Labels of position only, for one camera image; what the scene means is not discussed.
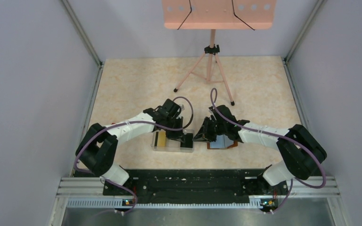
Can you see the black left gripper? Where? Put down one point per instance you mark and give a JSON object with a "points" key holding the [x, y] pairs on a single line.
{"points": [[177, 135]]}

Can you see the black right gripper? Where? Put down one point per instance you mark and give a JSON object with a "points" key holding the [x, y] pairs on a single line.
{"points": [[204, 134]]}

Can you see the clear acrylic card box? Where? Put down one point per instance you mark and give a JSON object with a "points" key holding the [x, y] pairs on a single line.
{"points": [[173, 149]]}

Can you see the brown leather card holder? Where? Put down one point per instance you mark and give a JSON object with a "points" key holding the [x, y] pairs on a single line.
{"points": [[222, 142]]}

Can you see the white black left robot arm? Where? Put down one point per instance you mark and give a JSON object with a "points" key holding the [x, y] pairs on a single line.
{"points": [[97, 148]]}

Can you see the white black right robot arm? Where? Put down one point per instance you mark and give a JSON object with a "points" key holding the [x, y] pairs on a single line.
{"points": [[301, 153]]}

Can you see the yellow credit card stack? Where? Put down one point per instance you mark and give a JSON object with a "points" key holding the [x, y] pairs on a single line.
{"points": [[160, 139]]}

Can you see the black credit card stack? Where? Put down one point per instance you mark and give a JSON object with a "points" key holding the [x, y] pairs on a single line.
{"points": [[187, 141]]}

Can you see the pink tripod music stand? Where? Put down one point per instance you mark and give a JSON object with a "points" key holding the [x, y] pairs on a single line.
{"points": [[214, 15]]}

